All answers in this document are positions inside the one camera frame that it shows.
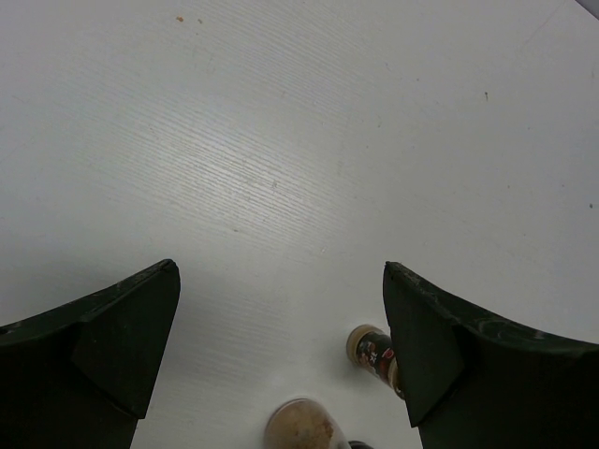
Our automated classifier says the black-cap pepper shaker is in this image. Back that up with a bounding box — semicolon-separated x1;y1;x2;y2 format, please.
345;325;404;399

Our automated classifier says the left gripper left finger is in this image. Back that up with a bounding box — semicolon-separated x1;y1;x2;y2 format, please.
1;259;181;448

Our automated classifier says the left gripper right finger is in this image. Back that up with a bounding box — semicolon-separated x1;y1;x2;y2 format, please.
383;262;598;448

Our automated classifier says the pink-lid spice jar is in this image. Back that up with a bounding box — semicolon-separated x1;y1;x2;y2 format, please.
263;398;350;449

